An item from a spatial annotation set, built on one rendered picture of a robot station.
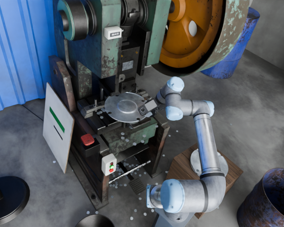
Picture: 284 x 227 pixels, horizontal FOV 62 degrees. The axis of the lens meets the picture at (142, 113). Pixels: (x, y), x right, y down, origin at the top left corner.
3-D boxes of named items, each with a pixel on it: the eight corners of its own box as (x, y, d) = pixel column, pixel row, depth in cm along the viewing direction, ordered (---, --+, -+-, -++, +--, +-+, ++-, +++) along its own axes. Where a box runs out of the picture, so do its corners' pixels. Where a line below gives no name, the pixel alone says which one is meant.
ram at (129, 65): (139, 90, 148) (145, 47, 128) (118, 97, 140) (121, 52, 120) (124, 75, 157) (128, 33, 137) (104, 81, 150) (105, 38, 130)
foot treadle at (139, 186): (146, 191, 183) (147, 188, 180) (135, 197, 178) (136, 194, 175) (108, 140, 215) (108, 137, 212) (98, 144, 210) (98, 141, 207)
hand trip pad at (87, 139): (95, 149, 136) (95, 140, 131) (85, 153, 133) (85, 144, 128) (89, 141, 140) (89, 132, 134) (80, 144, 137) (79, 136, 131)
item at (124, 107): (96, 100, 152) (96, 99, 152) (133, 88, 167) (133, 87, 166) (119, 129, 137) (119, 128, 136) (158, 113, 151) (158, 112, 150)
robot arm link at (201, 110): (240, 209, 83) (214, 95, 107) (210, 209, 81) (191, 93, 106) (225, 214, 92) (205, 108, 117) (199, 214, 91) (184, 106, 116)
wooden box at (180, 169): (226, 193, 204) (244, 171, 180) (198, 219, 184) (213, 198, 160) (193, 161, 224) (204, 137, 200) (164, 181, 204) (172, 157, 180)
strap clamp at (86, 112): (107, 110, 158) (108, 98, 151) (84, 118, 149) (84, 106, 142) (103, 105, 161) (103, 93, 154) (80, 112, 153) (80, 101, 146)
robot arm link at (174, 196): (169, 207, 132) (210, 214, 81) (143, 207, 130) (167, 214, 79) (168, 185, 136) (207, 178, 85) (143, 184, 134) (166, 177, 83)
